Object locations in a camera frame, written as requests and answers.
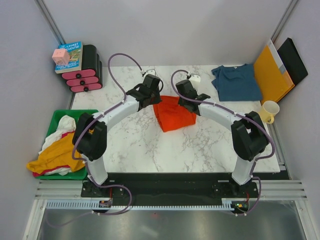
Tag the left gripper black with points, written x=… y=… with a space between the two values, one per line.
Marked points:
x=157 y=100

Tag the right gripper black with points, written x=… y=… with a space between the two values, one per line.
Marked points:
x=180 y=102

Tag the orange t shirt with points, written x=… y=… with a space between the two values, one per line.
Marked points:
x=171 y=116

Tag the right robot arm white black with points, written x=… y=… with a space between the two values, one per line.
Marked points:
x=249 y=136

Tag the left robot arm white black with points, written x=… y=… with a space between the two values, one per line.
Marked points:
x=90 y=136

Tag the blue folded t shirt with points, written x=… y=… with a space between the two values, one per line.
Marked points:
x=236 y=83

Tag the yellow mug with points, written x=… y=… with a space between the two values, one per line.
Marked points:
x=268 y=111

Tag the orange folder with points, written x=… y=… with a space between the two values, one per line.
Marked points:
x=271 y=75

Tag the blue paperback book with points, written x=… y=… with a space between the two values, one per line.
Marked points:
x=75 y=51

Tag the pink cube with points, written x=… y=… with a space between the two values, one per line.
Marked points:
x=61 y=57

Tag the yellow t shirt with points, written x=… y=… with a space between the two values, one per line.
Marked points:
x=58 y=154

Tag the black flat box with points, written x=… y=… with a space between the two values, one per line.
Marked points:
x=292 y=61

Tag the pink t shirt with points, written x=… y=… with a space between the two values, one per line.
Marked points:
x=60 y=170

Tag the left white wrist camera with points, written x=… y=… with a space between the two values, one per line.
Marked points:
x=151 y=72

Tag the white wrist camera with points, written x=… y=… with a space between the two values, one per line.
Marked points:
x=151 y=72
x=195 y=80

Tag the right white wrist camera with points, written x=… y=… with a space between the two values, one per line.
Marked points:
x=195 y=80

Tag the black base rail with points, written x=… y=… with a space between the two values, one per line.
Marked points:
x=170 y=188

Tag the white cable duct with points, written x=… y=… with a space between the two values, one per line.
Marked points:
x=69 y=204

